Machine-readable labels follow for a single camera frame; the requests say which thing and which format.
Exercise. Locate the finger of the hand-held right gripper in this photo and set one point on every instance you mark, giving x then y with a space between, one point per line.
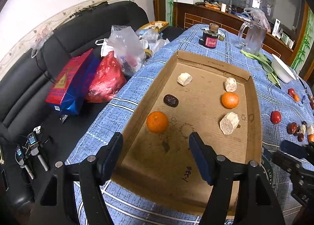
293 148
284 160

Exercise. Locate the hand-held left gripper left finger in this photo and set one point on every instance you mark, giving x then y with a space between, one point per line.
110 156

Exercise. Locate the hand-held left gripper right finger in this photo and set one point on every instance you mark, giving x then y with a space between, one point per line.
201 161

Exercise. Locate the red cherry tomato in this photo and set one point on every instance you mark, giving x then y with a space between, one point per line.
291 91
275 116

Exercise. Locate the cardboard tray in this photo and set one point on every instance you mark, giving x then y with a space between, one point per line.
203 107

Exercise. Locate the large orange mandarin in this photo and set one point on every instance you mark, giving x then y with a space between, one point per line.
157 122

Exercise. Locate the blue pen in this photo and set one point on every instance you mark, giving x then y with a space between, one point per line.
304 99

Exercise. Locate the red plastic bag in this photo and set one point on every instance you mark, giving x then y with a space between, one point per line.
105 80

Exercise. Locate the white bowl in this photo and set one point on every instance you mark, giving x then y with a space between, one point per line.
283 69

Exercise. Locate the red blue gift bag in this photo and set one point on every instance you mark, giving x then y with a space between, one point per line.
71 80

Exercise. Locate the green leafy vegetable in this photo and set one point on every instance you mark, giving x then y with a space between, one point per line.
263 62

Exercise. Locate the large clear plastic bag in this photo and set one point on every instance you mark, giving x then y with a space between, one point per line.
125 48

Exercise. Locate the brown tape roll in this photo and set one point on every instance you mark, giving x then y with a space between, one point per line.
148 53

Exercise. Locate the white plastic bag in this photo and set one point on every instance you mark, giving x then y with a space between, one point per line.
101 46

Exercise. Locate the small white carton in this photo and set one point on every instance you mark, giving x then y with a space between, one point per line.
284 36

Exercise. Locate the clear glass mug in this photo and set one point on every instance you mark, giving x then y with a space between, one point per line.
254 37

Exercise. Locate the dark jar red label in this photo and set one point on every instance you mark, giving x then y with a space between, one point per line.
210 40

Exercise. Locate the tall white carton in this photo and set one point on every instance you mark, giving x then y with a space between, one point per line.
276 27

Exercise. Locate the black leather sofa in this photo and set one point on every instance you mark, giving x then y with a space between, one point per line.
24 68

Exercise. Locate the small green fruit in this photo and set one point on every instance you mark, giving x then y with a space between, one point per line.
221 38

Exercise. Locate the crumpled clear plastic bag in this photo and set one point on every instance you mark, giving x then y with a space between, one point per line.
153 38

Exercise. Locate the small clear plastic bag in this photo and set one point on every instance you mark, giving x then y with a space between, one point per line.
40 41

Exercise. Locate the yellow box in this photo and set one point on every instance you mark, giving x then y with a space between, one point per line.
157 24

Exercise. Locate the wooden counter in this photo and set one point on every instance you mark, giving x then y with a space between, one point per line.
196 18

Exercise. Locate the white paper roll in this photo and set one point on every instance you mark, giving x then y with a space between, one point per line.
223 7

